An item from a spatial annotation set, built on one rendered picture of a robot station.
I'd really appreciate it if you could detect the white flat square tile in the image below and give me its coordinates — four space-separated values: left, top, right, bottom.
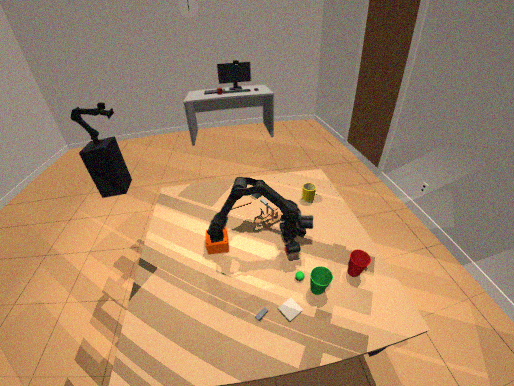
278 297 302 321

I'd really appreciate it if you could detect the dark red cup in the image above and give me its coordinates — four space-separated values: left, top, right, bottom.
347 249 371 277

